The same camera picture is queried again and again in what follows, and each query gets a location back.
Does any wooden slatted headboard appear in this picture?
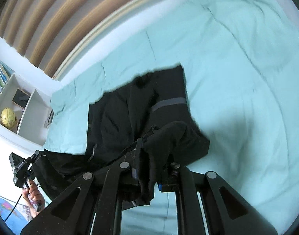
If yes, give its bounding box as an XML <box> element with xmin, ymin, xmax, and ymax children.
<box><xmin>0</xmin><ymin>0</ymin><xmax>197</xmax><ymax>80</ymax></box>

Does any black hooded sweatshirt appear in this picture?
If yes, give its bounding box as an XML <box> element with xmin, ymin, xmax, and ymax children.
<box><xmin>33</xmin><ymin>66</ymin><xmax>210</xmax><ymax>205</ymax></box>

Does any white bookshelf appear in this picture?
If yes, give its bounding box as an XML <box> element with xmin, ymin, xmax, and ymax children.
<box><xmin>0</xmin><ymin>61</ymin><xmax>53</xmax><ymax>151</ymax></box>

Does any person's left hand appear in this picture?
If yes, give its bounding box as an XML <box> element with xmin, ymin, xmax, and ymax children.
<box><xmin>22</xmin><ymin>180</ymin><xmax>45</xmax><ymax>218</ymax></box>

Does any yellow globe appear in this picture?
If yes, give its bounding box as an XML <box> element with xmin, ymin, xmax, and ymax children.
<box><xmin>0</xmin><ymin>107</ymin><xmax>17</xmax><ymax>129</ymax></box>

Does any colourful wall map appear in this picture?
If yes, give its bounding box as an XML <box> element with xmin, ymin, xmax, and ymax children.
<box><xmin>0</xmin><ymin>196</ymin><xmax>34</xmax><ymax>235</ymax></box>

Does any light blue bed quilt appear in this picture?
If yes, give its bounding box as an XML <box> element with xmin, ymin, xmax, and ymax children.
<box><xmin>44</xmin><ymin>0</ymin><xmax>299</xmax><ymax>234</ymax></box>

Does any black box on shelf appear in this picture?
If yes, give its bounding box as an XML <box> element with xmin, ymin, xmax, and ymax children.
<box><xmin>12</xmin><ymin>89</ymin><xmax>31</xmax><ymax>109</ymax></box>

